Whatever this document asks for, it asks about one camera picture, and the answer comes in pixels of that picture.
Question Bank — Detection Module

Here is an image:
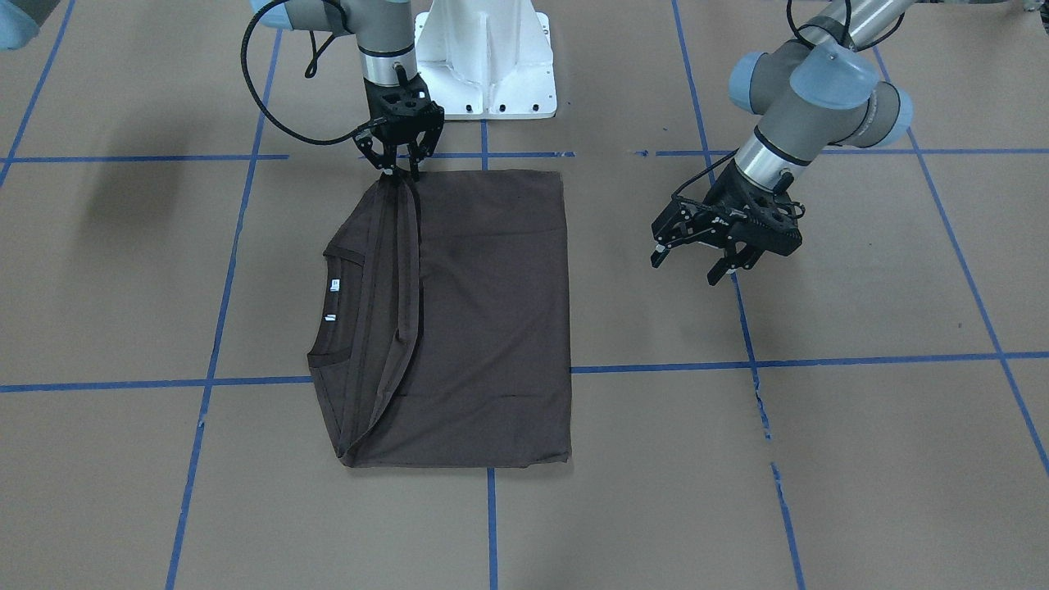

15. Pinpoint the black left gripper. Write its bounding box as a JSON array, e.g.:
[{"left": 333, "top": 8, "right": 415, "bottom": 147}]
[{"left": 651, "top": 168, "right": 802, "bottom": 285}]

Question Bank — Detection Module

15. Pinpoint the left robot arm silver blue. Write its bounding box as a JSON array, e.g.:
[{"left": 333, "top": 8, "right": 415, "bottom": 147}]
[{"left": 651, "top": 1, "right": 914, "bottom": 285}]

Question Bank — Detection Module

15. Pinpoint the dark brown t-shirt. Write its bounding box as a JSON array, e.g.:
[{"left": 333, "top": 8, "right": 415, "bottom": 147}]
[{"left": 307, "top": 170, "right": 572, "bottom": 468}]

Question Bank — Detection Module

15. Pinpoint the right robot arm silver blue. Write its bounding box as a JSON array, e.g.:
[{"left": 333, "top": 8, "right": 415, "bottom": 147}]
[{"left": 239, "top": 1, "right": 445, "bottom": 181}]

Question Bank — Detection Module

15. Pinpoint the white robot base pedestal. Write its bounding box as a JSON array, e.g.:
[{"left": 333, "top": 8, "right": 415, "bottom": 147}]
[{"left": 415, "top": 1, "right": 558, "bottom": 122}]

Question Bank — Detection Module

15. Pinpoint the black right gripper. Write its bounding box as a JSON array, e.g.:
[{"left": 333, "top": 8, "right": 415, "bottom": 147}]
[{"left": 352, "top": 75, "right": 445, "bottom": 182}]

